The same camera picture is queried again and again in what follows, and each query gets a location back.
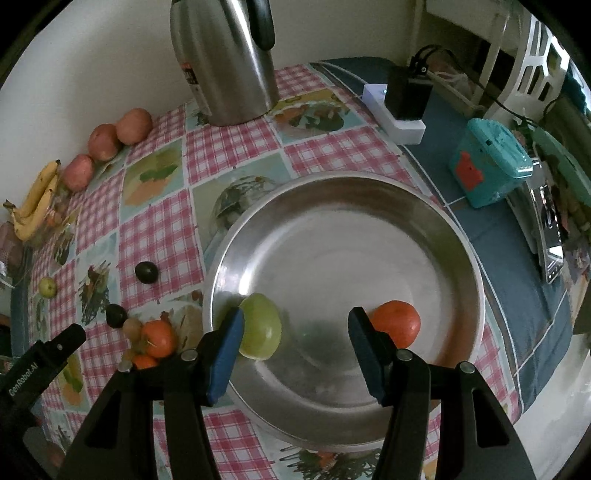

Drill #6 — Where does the pink checked printed tablecloth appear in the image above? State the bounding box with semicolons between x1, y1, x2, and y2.
11;56;575;480

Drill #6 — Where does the round steel plate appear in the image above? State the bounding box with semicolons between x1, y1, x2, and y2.
202;172;485;450

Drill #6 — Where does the green apple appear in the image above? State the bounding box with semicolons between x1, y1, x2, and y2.
238;293;282;361

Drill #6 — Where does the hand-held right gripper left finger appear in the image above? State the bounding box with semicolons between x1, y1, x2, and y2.
55;307;245;480

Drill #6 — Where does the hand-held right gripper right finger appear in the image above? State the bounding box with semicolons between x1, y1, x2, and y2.
347;307;539;480

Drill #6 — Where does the stainless steel thermos jug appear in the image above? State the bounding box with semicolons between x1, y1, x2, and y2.
170;0;280;127

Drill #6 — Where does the clear glass bowl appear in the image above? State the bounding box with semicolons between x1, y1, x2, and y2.
28;185;81;250

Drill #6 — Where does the red apple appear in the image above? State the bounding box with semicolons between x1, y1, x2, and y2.
62;154;95;192
88;123;123;162
115;108;153;145

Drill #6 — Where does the white plastic chair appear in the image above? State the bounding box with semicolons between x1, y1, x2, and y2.
480;9;573;121

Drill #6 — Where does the silver foil pack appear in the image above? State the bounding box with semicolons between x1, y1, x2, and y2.
508;182;566;283

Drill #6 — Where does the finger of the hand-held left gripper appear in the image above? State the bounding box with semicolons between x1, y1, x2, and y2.
34;324;87;374

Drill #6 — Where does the teal plastic box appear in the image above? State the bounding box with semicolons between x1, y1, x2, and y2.
450;117;534;209

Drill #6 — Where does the black power adapter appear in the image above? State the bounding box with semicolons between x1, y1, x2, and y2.
385;65;434;121

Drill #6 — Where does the black cable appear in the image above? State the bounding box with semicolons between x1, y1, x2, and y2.
409;45;555;127

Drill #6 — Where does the yellow banana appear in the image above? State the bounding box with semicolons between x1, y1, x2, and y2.
11;173;61;241
4;159;62;219

